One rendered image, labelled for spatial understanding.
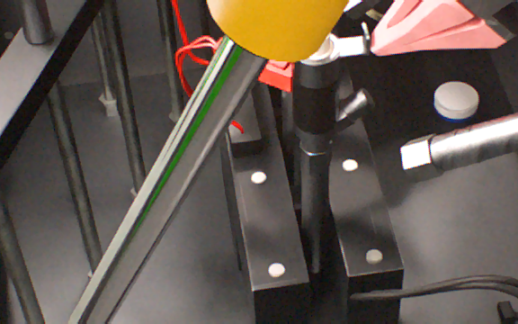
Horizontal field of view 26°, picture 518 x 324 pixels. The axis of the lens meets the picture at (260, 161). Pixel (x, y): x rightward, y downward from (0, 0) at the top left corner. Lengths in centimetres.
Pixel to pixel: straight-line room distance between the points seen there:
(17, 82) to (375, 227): 25
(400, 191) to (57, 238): 29
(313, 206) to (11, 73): 21
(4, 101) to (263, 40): 52
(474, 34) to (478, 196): 39
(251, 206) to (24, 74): 18
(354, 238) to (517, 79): 33
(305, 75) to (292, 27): 46
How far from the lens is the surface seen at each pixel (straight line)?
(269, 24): 16
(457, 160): 54
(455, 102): 100
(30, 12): 68
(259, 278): 71
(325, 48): 61
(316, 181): 69
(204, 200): 94
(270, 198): 75
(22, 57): 69
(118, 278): 21
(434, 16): 57
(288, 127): 77
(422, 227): 93
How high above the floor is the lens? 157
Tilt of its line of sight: 49 degrees down
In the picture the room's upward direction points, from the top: 3 degrees counter-clockwise
